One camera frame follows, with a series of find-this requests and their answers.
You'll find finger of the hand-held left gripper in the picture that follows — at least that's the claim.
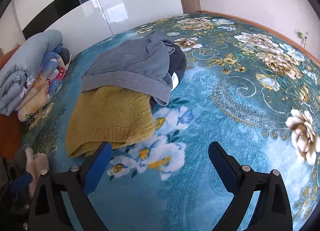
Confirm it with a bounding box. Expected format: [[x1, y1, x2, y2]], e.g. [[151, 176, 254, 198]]
[[9, 172, 33, 192]]

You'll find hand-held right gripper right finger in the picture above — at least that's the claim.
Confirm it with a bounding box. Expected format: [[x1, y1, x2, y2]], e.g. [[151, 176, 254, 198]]
[[208, 141, 293, 231]]

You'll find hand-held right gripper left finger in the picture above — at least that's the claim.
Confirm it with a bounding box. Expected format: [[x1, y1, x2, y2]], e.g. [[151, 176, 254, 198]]
[[27, 142, 113, 231]]

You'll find grey-blue sweatshirt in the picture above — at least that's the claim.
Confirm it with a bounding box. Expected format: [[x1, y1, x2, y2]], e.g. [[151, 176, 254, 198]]
[[81, 32, 177, 106]]

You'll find person's left hand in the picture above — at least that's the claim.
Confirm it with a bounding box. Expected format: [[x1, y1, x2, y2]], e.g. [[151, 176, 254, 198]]
[[24, 147, 49, 194]]

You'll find mustard yellow knit sweater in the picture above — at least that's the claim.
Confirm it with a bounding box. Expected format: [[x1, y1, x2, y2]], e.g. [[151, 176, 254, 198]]
[[65, 86, 157, 158]]

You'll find wooden headboard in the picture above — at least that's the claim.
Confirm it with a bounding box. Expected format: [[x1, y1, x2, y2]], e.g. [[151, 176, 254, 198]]
[[0, 46, 27, 157]]

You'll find teal floral blanket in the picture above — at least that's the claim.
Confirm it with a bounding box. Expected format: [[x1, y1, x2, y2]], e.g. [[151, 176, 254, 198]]
[[21, 12, 320, 231]]

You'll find floral folded quilt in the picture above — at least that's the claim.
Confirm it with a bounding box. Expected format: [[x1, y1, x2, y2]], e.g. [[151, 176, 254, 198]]
[[17, 44, 73, 122]]

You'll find dark navy garment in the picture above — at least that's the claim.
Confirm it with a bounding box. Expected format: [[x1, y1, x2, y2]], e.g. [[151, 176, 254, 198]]
[[149, 43, 187, 110]]

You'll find light blue folded quilt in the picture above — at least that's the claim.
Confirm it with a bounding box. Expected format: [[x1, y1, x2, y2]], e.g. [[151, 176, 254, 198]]
[[0, 30, 63, 116]]

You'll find dark folded cloth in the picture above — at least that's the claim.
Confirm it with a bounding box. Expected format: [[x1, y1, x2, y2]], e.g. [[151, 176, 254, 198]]
[[60, 48, 72, 65]]

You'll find white glossy wardrobe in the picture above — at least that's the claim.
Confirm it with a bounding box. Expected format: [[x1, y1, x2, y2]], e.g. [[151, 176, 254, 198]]
[[0, 0, 184, 46]]

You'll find wall socket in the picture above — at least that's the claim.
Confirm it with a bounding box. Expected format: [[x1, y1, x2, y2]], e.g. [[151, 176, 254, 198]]
[[294, 28, 309, 40]]

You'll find wooden bed frame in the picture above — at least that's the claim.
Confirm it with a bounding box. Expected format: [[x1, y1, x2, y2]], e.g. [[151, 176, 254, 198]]
[[196, 10, 320, 67]]

